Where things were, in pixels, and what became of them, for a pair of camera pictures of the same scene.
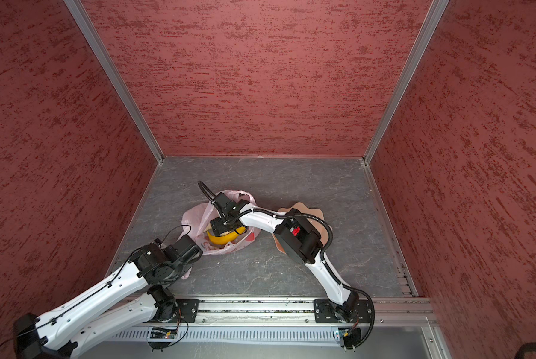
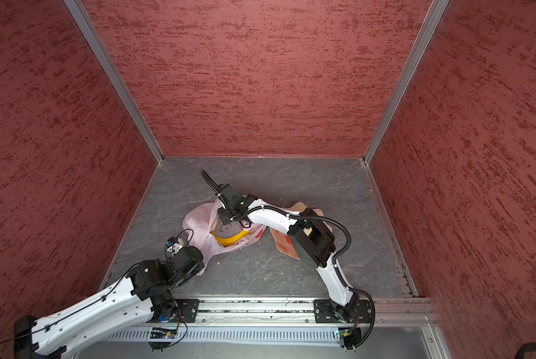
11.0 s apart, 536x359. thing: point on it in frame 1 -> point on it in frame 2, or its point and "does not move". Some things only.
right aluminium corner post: (436, 13) does not move
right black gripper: (219, 226) -> (224, 215)
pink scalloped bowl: (315, 216) does not move
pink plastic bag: (197, 218) does not move
